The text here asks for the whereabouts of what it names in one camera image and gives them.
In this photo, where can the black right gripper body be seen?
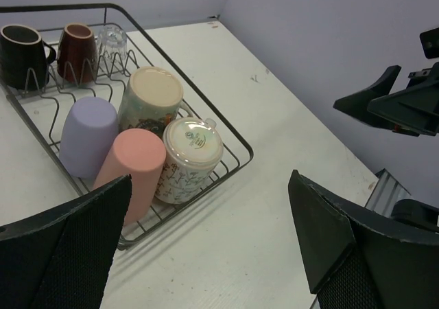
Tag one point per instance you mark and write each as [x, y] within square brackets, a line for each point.
[430, 43]

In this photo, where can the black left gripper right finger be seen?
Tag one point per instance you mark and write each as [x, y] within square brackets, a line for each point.
[356, 258]

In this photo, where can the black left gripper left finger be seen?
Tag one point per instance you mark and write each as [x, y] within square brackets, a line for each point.
[61, 257]

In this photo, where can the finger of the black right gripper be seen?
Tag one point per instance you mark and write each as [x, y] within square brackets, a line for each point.
[414, 108]
[356, 105]

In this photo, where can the pink plastic cup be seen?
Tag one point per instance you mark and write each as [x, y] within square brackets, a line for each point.
[141, 154]

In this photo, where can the lavender plastic cup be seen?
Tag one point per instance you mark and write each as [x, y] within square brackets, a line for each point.
[87, 135]

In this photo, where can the white floral mug orange inside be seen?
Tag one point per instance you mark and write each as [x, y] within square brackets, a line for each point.
[194, 148]

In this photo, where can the cream patterned large mug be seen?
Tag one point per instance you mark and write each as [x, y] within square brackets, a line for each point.
[152, 100]

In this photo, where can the brown ceramic mug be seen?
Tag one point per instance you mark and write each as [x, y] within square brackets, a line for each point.
[77, 54]

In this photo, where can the black ceramic mug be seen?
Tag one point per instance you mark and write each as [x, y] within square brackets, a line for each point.
[25, 57]

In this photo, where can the clear glass cup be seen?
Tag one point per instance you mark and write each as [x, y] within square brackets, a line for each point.
[111, 41]

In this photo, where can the aluminium mounting rail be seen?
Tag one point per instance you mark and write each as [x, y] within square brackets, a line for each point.
[387, 192]

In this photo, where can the dark wire dish rack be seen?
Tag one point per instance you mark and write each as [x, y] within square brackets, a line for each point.
[44, 111]

